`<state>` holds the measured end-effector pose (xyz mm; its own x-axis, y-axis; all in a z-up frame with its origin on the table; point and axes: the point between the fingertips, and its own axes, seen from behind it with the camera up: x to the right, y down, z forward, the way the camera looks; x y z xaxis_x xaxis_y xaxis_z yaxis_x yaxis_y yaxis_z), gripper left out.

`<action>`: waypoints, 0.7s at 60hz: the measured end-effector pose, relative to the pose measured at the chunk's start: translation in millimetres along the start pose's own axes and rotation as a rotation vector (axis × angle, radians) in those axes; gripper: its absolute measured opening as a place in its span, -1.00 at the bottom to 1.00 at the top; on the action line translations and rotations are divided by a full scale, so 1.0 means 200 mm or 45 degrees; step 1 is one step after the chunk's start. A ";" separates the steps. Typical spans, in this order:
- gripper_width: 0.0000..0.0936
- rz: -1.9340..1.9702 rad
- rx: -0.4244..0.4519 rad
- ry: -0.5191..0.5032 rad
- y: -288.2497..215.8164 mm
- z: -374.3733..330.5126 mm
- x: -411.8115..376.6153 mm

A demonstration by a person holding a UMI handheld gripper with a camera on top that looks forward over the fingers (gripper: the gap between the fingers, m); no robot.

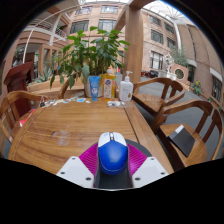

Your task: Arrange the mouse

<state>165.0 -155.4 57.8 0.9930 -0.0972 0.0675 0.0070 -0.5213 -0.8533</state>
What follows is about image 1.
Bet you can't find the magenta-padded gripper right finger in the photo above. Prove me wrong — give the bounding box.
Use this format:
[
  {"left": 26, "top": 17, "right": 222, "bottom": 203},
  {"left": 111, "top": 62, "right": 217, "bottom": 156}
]
[{"left": 127, "top": 143, "right": 169, "bottom": 190}]

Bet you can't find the black notebook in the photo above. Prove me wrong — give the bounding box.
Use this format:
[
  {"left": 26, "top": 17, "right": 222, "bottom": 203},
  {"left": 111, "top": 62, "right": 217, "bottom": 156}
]
[{"left": 168, "top": 124, "right": 196, "bottom": 158}]

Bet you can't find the blue tube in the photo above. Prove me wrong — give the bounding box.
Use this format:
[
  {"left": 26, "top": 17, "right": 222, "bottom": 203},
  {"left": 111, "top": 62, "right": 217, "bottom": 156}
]
[{"left": 88, "top": 75, "right": 101, "bottom": 102}]

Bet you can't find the white pump bottle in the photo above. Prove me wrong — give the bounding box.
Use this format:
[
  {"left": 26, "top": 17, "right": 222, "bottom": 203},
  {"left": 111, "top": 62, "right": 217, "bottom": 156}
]
[{"left": 118, "top": 70, "right": 134, "bottom": 102}]

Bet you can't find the blue and white computer mouse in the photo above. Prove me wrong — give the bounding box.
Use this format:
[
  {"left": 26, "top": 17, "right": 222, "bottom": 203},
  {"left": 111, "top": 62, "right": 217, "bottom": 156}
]
[{"left": 97, "top": 131, "right": 129, "bottom": 176}]

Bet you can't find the white figure statue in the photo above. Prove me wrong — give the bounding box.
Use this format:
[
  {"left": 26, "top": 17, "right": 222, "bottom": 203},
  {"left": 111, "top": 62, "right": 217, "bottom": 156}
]
[{"left": 163, "top": 53, "right": 176, "bottom": 74}]

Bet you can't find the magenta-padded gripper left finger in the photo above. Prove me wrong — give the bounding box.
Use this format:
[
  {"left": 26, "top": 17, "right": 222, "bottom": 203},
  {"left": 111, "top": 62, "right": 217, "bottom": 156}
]
[{"left": 55, "top": 143, "right": 101, "bottom": 190}]

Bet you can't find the yellow liquid bottle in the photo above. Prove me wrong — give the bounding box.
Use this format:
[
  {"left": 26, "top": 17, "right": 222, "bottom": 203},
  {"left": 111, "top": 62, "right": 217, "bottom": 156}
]
[{"left": 102, "top": 66, "right": 117, "bottom": 102}]

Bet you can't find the clear plastic packet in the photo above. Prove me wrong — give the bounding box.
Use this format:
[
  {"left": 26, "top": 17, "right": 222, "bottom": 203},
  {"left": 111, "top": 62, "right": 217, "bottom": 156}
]
[{"left": 107, "top": 100, "right": 126, "bottom": 108}]

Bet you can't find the yellow flowering plant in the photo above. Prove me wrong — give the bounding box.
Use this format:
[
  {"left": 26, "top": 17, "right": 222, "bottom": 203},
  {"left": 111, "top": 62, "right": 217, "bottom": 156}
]
[{"left": 191, "top": 79, "right": 204, "bottom": 97}]

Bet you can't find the dark red wooden lectern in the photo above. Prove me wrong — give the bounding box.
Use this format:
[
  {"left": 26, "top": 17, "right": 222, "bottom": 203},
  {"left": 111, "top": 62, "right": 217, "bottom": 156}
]
[{"left": 3, "top": 61, "right": 34, "bottom": 118}]

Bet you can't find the green plant in white pot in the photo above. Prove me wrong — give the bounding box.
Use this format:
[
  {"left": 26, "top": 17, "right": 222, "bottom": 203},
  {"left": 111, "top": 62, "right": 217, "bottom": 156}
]
[{"left": 49, "top": 25, "right": 131, "bottom": 98}]

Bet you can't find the wooden armchair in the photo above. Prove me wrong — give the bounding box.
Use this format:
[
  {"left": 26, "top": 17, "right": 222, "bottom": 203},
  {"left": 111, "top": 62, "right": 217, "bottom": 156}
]
[
  {"left": 132, "top": 77, "right": 186, "bottom": 116},
  {"left": 58, "top": 76, "right": 85, "bottom": 100},
  {"left": 0, "top": 89, "right": 51, "bottom": 154},
  {"left": 153, "top": 98, "right": 224, "bottom": 171}
]

